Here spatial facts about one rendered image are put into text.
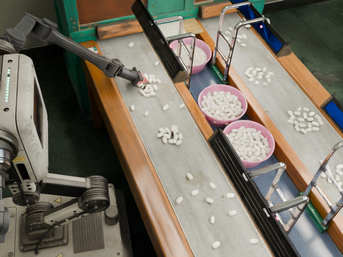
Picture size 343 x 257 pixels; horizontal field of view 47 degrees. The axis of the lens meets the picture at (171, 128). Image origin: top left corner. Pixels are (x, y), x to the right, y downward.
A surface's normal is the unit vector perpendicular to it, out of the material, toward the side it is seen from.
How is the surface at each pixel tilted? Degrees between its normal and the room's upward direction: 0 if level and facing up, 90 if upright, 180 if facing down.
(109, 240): 1
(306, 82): 0
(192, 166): 0
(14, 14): 90
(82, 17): 90
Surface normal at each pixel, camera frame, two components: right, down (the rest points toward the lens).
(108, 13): 0.38, 0.72
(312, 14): 0.06, -0.63
